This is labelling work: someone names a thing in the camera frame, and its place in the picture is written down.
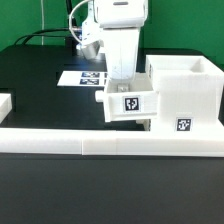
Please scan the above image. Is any white front drawer box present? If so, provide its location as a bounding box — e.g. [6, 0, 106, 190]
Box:
[136, 119, 151, 131]

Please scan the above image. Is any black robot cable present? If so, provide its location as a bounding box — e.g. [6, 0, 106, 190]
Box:
[13, 0, 81, 46]

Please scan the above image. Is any white drawer box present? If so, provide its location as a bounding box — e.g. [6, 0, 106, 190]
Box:
[136, 119, 151, 131]
[95, 73, 159, 122]

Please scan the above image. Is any white U-shaped border fence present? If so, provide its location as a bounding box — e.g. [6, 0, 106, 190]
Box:
[0, 93, 224, 157]

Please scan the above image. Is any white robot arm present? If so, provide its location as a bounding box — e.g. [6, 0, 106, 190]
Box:
[69, 0, 148, 92]

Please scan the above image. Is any white drawer cabinet frame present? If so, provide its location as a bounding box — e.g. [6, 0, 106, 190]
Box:
[146, 55, 224, 133]

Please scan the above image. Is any white fiducial marker sheet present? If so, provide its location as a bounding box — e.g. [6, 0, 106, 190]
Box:
[57, 71, 107, 87]

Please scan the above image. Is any black cable connector block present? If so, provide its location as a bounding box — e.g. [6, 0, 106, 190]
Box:
[65, 36, 77, 50]

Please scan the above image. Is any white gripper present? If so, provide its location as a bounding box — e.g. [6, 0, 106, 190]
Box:
[104, 28, 140, 92]

